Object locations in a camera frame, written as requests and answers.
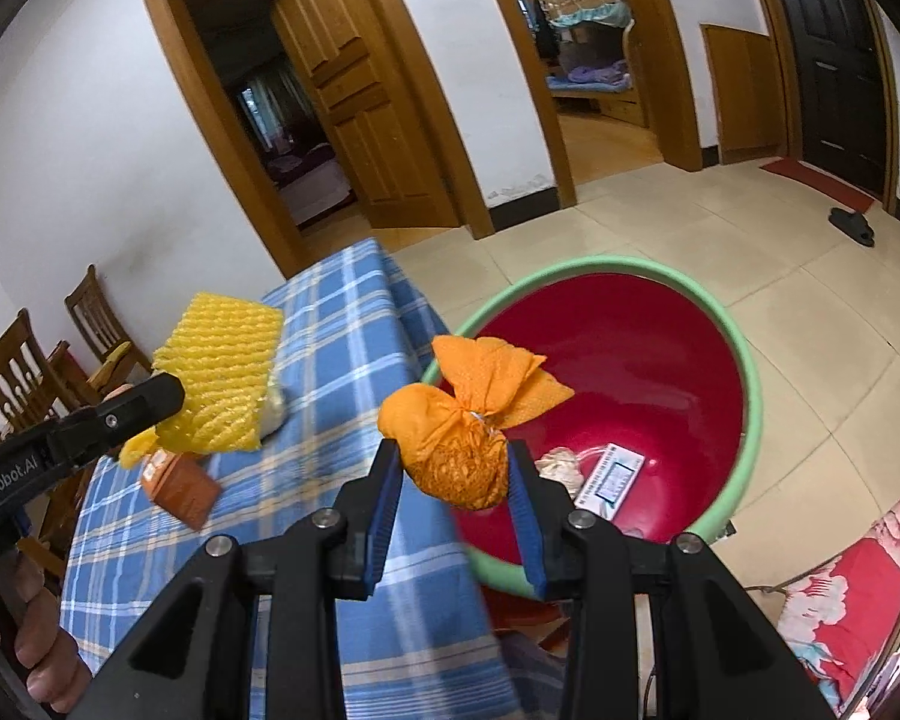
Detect bed in dark room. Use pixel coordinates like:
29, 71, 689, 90
265, 141, 359, 231

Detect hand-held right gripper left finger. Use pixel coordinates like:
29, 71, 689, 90
67, 439, 404, 720

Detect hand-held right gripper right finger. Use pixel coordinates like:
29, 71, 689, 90
504, 439, 833, 720

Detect orange mesh cloth bundle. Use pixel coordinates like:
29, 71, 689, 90
378, 334, 576, 512

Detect wooden wall panel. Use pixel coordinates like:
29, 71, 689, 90
700, 22, 790, 160

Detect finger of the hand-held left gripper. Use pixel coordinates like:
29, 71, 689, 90
45, 373, 187, 470

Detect dark entrance door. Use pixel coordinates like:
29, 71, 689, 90
760, 0, 899, 201

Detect green white medicine box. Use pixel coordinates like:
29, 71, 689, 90
572, 443, 647, 520

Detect wooden bedroom door frame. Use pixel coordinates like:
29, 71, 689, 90
468, 0, 704, 212

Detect red door mat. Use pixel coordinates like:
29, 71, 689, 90
758, 156, 876, 216

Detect wooden panel door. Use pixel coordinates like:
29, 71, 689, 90
271, 0, 464, 231

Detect wooden chair with yellow cushion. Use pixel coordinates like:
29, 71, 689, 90
63, 263, 155, 392

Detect large wooden dining chair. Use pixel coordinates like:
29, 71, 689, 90
0, 307, 107, 586

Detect white tissue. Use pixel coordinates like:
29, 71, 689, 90
535, 445, 584, 482

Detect small orange cardboard box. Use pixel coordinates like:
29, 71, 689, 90
140, 448, 223, 531

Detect red basin with green rim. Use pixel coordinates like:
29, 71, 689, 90
419, 255, 764, 602

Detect orange plastic stool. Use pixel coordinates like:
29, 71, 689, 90
483, 588, 572, 651

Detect blue plaid tablecloth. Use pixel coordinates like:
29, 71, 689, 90
60, 238, 565, 720

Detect dark slipper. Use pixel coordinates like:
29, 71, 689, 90
828, 207, 876, 248

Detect hanging dark clothes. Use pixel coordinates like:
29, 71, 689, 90
531, 0, 561, 62

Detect thin floor cable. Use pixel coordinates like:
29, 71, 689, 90
745, 568, 812, 595

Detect red floral cushion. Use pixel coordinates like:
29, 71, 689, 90
778, 493, 900, 718

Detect wooden bunk bed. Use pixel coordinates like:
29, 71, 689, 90
543, 0, 651, 130

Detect person's left hand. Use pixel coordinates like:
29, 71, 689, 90
0, 547, 95, 715

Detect person's plaid trouser leg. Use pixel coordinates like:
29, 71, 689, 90
494, 630, 568, 720

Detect large yellow foam fruit net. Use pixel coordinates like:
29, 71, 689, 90
148, 291, 286, 456

